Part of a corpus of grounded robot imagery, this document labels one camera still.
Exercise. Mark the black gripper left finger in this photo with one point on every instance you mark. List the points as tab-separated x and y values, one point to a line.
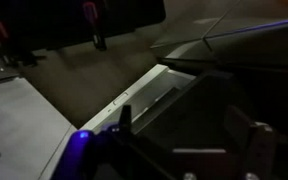
125	120

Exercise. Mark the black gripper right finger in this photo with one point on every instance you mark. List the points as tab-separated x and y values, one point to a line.
259	150

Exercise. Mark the stainless steel refrigerator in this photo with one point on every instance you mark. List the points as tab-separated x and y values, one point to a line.
20	126

